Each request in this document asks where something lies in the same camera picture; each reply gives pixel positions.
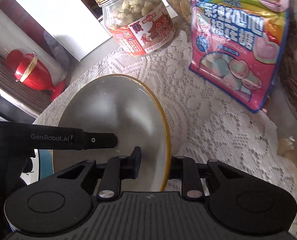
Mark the peanut jar gold lid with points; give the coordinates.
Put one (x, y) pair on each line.
(140, 26)

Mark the white lace tablecloth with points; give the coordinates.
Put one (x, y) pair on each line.
(204, 121)

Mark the white conical bowl yellow rim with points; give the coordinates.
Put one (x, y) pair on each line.
(126, 107)

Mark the white tv cabinet shelf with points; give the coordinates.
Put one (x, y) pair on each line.
(70, 22)

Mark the blue enamel bowl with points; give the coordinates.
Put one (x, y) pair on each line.
(45, 163)

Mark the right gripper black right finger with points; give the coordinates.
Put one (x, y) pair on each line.
(185, 169)

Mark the pink marshmallow bag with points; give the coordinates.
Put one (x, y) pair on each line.
(238, 45)

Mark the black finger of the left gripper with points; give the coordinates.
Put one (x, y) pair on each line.
(28, 136)

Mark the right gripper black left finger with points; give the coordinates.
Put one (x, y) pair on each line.
(115, 170)

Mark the red trash bin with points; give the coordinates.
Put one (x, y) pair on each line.
(30, 71)

